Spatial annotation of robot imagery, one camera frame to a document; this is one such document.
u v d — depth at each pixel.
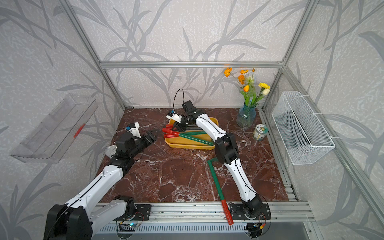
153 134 0.74
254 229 0.72
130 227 0.72
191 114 0.77
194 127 0.75
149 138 0.72
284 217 0.74
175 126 0.85
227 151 0.62
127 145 0.61
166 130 0.94
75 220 0.39
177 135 0.93
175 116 0.85
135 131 0.72
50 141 0.66
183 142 0.93
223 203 0.75
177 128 0.88
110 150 0.90
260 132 0.96
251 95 0.95
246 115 1.01
